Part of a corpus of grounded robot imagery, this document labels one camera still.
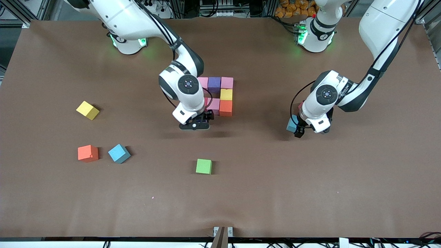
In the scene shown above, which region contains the dark purple foam cube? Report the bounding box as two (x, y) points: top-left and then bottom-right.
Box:
(208, 77), (222, 94)

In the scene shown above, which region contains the pile of orange objects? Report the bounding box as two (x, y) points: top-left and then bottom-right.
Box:
(275, 0), (317, 18)

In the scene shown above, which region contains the metal bracket with pole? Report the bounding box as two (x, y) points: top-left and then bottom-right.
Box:
(213, 226), (234, 248)

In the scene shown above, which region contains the green foam cube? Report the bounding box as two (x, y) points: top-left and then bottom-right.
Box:
(196, 158), (213, 175)

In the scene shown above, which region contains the brown table cover sheet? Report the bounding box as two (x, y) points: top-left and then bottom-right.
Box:
(0, 15), (441, 239)

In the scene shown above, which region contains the orange foam cube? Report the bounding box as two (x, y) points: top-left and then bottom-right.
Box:
(78, 145), (99, 163)
(219, 100), (233, 117)

